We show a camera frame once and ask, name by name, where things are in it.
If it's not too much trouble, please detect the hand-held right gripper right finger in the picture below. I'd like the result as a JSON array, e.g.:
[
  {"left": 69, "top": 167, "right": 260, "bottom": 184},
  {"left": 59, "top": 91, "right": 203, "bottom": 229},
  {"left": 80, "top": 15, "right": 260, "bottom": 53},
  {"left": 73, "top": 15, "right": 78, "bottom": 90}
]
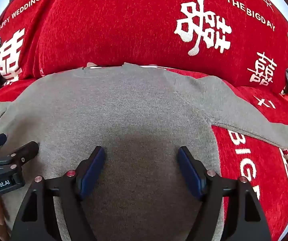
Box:
[{"left": 177, "top": 146, "right": 272, "bottom": 241}]

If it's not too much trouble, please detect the grey knit sweater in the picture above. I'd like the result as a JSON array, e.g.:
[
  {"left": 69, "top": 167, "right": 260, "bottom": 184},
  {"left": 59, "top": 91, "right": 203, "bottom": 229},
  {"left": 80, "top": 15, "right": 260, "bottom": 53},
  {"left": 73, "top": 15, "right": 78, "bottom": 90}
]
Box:
[{"left": 0, "top": 62, "right": 288, "bottom": 241}]

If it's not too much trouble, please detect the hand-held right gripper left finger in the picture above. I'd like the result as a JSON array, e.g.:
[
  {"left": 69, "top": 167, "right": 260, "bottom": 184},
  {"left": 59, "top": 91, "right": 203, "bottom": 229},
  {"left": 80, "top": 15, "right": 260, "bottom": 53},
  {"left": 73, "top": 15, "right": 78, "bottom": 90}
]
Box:
[{"left": 11, "top": 146, "right": 106, "bottom": 241}]

